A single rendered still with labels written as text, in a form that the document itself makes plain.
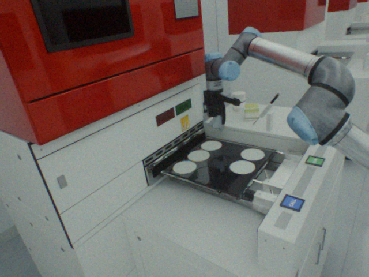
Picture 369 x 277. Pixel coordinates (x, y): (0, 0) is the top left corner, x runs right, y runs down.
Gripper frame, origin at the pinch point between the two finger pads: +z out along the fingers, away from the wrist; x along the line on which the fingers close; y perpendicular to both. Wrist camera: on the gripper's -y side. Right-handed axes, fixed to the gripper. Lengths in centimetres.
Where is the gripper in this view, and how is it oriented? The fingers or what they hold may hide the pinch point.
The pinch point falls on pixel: (221, 128)
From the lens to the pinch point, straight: 126.9
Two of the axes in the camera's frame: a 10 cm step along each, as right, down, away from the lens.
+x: 2.6, 3.9, -8.8
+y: -9.6, 2.1, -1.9
